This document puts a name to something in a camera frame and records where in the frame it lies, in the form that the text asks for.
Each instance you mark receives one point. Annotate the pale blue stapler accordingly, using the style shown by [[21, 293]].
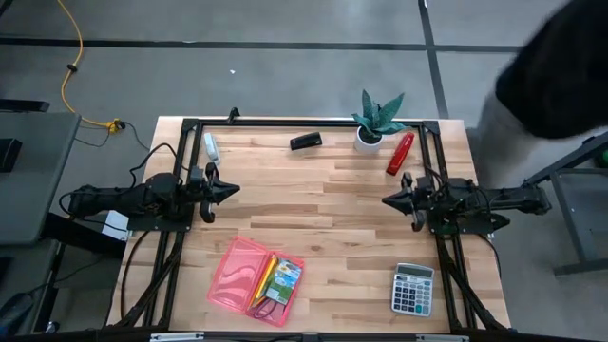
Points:
[[212, 148]]

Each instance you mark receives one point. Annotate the silver aluminium bracket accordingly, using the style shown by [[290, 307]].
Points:
[[442, 338], [176, 336]]

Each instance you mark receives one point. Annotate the grey desk calculator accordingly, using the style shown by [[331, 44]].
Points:
[[412, 290]]

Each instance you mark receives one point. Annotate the grey side table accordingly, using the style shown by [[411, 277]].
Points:
[[33, 180]]

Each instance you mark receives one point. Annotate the pink transparent pencil case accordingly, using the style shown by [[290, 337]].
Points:
[[235, 278]]

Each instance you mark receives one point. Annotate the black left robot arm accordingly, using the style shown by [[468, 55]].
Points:
[[123, 199]]

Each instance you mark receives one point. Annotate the blue scissors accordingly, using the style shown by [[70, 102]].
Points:
[[267, 311]]

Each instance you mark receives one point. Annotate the white box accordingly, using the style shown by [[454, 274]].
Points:
[[116, 225]]

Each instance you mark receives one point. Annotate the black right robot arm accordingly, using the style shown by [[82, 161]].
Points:
[[494, 202]]

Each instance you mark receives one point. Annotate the green scissors with yellow sheath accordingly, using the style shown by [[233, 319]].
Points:
[[270, 271]]

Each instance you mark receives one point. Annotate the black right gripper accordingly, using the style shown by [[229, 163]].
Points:
[[419, 202]]

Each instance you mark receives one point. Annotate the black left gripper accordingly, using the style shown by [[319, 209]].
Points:
[[209, 209]]

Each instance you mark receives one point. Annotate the black stapler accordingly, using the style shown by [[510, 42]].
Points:
[[306, 141]]

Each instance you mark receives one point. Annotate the dark metal stand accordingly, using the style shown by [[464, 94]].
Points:
[[570, 209]]

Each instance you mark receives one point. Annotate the green crayon box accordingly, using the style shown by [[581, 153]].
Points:
[[284, 281]]

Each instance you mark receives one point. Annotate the person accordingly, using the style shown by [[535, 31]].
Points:
[[556, 71]]

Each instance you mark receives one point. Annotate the black metal table frame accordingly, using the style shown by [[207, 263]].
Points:
[[309, 122]]

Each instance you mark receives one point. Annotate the black frame clamp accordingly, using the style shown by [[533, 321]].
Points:
[[233, 115]]

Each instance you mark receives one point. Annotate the green plant in white pot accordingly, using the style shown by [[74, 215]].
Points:
[[370, 140]]

